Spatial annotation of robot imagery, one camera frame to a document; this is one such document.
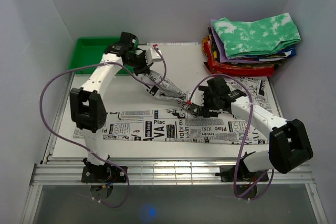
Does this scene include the green plastic tray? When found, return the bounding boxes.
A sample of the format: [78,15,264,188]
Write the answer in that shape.
[69,37,119,69]

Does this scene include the yellow black folded trousers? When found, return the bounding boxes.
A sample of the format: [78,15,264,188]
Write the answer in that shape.
[202,27,220,62]

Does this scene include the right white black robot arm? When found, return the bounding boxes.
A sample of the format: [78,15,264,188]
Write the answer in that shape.
[187,76,313,180]

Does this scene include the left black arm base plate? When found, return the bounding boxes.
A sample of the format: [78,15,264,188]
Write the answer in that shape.
[81,166,128,183]

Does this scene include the red folded trousers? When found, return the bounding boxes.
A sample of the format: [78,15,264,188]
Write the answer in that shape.
[202,41,275,77]

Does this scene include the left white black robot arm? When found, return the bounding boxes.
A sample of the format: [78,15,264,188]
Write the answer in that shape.
[69,32,153,182]

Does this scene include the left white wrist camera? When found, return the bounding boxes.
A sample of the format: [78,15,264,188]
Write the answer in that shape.
[145,45,162,65]

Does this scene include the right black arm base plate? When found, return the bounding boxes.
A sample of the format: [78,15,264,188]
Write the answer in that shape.
[215,165,263,182]

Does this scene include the newspaper print trousers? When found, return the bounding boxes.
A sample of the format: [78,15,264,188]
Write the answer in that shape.
[73,69,270,146]

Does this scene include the green tie-dye folded trousers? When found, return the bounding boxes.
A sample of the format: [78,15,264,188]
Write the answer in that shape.
[213,13,301,59]

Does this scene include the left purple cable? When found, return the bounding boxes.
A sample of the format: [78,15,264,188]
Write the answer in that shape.
[39,46,169,207]

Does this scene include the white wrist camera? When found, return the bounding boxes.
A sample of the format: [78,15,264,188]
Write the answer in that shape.
[186,86,208,106]
[145,45,162,65]

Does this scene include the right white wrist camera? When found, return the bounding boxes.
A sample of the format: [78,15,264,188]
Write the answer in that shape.
[186,86,208,106]

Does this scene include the blue folded trousers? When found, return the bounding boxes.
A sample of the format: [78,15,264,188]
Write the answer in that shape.
[274,47,297,58]

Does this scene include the aluminium frame rail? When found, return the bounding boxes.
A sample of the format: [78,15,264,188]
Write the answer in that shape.
[29,159,316,186]

